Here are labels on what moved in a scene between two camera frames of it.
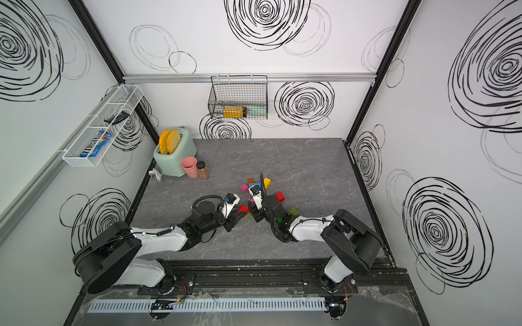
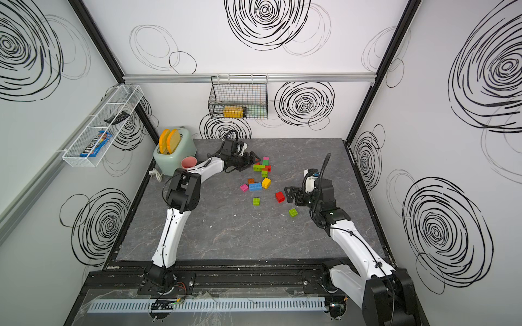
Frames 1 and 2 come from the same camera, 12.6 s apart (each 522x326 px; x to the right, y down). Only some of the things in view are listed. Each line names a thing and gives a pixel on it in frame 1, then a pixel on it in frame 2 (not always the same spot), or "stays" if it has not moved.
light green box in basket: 256,112 stays
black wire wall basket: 238,97 stays
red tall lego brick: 280,196 stays
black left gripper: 232,219 → 247,164
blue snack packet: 96,144 stays
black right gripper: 256,212 → 295,190
